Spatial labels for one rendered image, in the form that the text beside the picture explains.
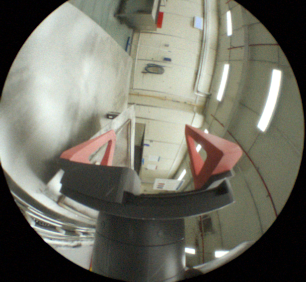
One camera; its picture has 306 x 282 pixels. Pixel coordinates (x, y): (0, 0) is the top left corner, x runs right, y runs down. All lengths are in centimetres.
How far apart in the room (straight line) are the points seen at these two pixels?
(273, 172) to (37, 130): 244
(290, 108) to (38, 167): 251
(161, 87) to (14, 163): 365
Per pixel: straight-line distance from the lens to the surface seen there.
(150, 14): 238
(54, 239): 42
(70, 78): 37
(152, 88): 363
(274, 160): 219
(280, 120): 222
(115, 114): 60
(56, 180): 28
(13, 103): 28
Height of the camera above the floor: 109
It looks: 1 degrees up
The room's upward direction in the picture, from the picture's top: 98 degrees clockwise
